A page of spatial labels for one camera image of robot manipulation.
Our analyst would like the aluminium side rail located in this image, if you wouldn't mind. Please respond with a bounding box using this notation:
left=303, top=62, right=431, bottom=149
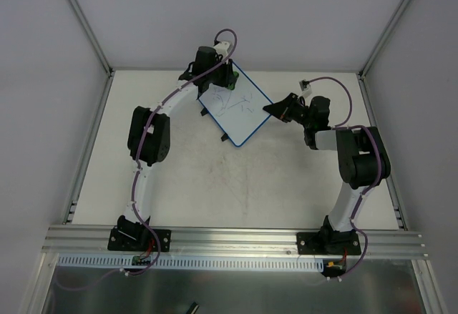
left=357, top=74, right=409, bottom=231
left=59, top=71, right=115, bottom=225

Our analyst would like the aluminium front rail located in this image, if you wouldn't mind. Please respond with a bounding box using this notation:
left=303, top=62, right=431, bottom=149
left=42, top=225, right=429, bottom=260

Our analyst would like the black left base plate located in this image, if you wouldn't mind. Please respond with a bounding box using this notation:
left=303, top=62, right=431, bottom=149
left=107, top=227, right=172, bottom=252

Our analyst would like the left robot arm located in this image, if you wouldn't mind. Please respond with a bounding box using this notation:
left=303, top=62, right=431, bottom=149
left=108, top=41, right=238, bottom=252

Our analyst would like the left aluminium side rail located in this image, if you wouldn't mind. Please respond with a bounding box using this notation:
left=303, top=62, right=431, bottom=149
left=59, top=71, right=115, bottom=225

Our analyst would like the left aluminium frame post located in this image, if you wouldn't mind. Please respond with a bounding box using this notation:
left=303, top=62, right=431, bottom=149
left=66, top=0, right=113, bottom=76

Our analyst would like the right aluminium frame post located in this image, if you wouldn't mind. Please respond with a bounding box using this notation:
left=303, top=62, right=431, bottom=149
left=359, top=0, right=413, bottom=79

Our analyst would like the right aluminium side rail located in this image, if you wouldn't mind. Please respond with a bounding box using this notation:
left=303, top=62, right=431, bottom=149
left=357, top=74, right=409, bottom=231

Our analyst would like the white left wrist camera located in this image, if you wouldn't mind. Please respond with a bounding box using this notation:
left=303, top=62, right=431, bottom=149
left=213, top=41, right=233, bottom=59

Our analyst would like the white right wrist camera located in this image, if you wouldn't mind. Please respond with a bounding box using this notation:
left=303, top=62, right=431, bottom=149
left=299, top=79, right=312, bottom=98

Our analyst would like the blue framed whiteboard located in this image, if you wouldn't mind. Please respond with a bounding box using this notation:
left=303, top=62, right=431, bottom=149
left=198, top=64, right=273, bottom=147

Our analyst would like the green whiteboard eraser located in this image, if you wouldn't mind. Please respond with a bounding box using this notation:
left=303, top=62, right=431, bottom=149
left=228, top=72, right=239, bottom=90

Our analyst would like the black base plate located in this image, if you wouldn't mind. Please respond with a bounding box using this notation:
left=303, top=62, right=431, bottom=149
left=296, top=230, right=361, bottom=256
left=107, top=227, right=172, bottom=252

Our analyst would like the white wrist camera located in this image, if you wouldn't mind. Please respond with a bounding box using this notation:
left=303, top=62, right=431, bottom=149
left=213, top=41, right=233, bottom=59
left=299, top=79, right=312, bottom=98

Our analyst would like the slotted cable duct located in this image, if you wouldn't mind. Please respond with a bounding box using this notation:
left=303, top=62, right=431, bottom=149
left=57, top=254, right=324, bottom=273

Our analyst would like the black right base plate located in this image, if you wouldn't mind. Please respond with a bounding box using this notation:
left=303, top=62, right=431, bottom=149
left=296, top=230, right=361, bottom=256

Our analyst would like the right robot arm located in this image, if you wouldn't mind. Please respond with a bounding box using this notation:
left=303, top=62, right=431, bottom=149
left=263, top=93, right=391, bottom=255

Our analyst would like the aluminium frame post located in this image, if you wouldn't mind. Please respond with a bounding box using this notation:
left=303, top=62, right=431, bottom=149
left=359, top=0, right=413, bottom=79
left=66, top=0, right=113, bottom=76

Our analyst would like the small black object at bottom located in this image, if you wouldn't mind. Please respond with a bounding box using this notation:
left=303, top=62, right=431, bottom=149
left=186, top=302, right=199, bottom=314

